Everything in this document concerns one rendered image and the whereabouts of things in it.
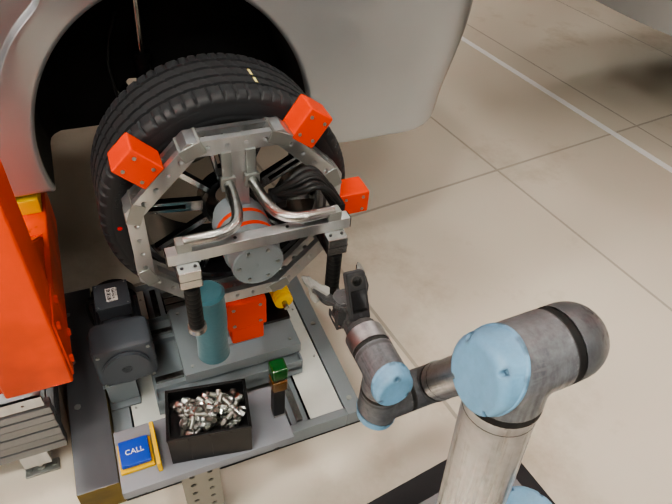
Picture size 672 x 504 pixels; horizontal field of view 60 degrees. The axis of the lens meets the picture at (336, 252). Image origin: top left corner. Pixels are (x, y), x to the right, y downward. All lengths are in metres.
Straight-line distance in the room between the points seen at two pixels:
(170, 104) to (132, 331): 0.77
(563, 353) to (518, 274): 1.97
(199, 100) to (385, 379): 0.74
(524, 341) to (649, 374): 1.87
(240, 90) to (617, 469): 1.76
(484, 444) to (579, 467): 1.38
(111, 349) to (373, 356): 0.90
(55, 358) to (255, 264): 0.54
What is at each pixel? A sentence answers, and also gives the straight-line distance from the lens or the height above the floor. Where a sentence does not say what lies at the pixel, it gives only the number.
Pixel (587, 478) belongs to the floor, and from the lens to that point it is 2.27.
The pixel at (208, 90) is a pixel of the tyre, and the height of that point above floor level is 1.18.
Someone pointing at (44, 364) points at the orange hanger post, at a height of 0.62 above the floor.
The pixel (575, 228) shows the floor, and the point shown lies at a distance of 3.18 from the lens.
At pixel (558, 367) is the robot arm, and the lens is 0.83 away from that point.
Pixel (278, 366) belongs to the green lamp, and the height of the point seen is 0.66.
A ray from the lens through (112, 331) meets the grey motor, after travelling 1.91.
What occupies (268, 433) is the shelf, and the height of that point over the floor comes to 0.45.
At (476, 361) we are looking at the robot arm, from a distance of 0.81.
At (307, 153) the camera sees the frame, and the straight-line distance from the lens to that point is 1.43.
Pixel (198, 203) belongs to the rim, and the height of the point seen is 0.87.
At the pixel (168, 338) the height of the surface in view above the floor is 0.16.
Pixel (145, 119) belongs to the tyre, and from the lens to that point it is 1.42.
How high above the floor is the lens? 1.84
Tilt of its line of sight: 43 degrees down
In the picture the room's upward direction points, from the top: 6 degrees clockwise
